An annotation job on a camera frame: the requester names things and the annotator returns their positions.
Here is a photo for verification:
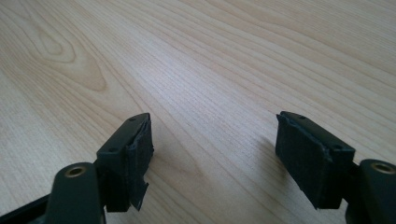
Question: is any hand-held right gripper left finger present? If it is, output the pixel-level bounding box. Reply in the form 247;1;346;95
95;112;155;213

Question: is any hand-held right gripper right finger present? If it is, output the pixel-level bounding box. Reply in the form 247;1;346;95
275;110;357;210

